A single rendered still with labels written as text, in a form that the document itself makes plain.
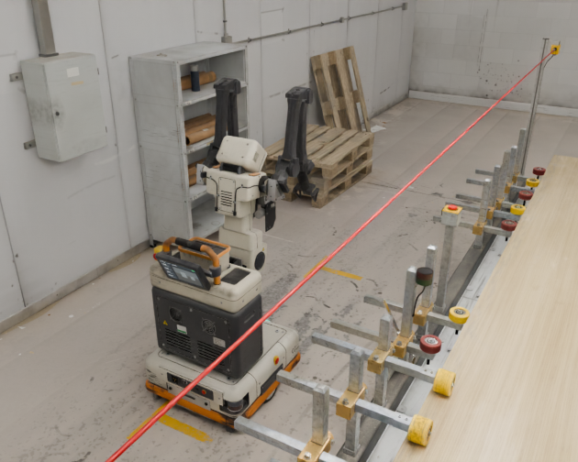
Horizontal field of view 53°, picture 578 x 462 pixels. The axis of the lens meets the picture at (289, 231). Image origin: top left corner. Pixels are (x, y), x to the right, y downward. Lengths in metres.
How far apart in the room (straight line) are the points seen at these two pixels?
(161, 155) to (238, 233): 1.63
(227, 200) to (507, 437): 1.72
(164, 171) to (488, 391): 3.15
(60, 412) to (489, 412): 2.30
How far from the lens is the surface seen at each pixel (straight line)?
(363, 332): 2.40
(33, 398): 3.66
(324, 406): 1.68
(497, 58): 9.85
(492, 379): 2.20
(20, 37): 3.98
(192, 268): 2.70
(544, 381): 2.26
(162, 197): 4.71
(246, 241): 3.08
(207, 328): 2.95
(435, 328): 2.76
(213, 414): 3.16
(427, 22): 10.07
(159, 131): 4.52
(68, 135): 3.93
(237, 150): 2.95
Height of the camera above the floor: 2.24
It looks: 26 degrees down
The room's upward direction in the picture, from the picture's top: straight up
